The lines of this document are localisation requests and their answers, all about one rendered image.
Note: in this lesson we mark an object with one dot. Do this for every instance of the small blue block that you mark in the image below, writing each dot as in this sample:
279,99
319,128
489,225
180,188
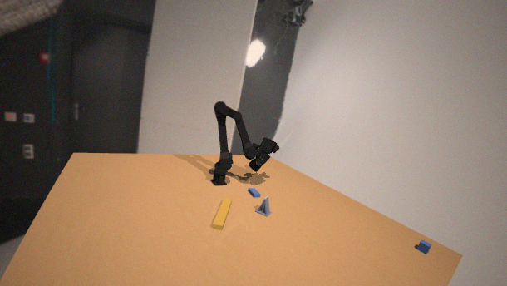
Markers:
254,192
424,247

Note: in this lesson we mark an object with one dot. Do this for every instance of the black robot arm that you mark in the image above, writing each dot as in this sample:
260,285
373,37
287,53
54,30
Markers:
250,150

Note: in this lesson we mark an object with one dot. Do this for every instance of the yellow bar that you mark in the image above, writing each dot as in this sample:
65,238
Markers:
222,214

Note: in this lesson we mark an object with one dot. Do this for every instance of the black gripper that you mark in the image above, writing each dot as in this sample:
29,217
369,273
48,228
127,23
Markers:
251,164

